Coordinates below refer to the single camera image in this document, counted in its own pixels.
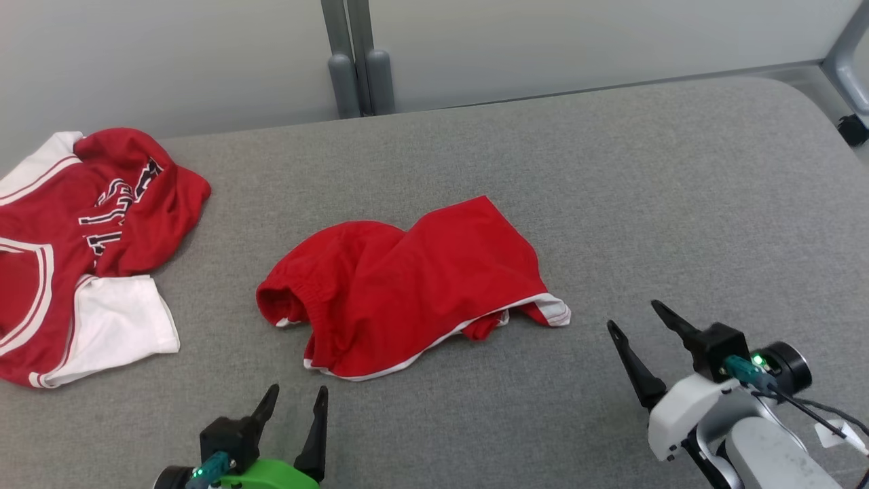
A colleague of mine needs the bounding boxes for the grey partition base rail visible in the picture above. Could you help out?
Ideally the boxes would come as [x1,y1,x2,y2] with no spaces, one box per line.
[394,61,836,113]

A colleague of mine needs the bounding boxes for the teal right cable plug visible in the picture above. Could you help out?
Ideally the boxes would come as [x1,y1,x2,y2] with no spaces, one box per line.
[723,355,778,393]

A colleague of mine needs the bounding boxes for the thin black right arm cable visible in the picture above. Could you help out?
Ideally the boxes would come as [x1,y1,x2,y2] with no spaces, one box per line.
[774,391,869,452]

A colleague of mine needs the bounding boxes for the teal cable plug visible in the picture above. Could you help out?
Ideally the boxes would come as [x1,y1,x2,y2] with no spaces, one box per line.
[723,355,778,393]
[185,452,235,489]

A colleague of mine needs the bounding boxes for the red Bulls basketball jersey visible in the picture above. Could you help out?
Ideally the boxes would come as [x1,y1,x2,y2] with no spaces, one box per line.
[0,128,212,389]

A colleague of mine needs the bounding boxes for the teal left cable plug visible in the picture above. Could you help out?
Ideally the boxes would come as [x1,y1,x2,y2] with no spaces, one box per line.
[185,452,235,489]

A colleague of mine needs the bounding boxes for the white cable label tag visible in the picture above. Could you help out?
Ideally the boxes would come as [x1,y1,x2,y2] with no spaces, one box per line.
[815,421,849,449]

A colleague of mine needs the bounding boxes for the grey metal stand leg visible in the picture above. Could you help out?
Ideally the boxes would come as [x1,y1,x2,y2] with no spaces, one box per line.
[821,0,869,120]

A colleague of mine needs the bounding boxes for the grey cylindrical partition foot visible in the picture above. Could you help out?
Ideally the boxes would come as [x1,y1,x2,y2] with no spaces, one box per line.
[328,54,360,120]
[365,49,396,115]

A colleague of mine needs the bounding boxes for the grey partition frame upright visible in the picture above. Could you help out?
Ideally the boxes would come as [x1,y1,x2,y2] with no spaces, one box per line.
[321,0,352,58]
[346,0,375,116]

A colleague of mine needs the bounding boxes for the grey fabric sofa seat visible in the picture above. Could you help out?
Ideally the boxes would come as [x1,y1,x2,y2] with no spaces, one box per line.
[0,76,869,489]

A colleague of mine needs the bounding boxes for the black caster wheel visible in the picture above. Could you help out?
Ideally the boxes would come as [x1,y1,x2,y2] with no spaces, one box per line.
[838,114,869,147]

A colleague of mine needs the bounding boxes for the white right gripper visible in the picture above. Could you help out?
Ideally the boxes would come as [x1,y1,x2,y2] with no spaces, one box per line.
[606,300,741,463]

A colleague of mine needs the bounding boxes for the red shorts white trim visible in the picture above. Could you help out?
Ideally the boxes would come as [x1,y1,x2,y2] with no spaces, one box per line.
[256,196,572,382]

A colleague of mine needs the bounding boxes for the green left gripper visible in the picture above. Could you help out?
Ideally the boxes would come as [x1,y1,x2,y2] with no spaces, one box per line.
[217,384,329,489]

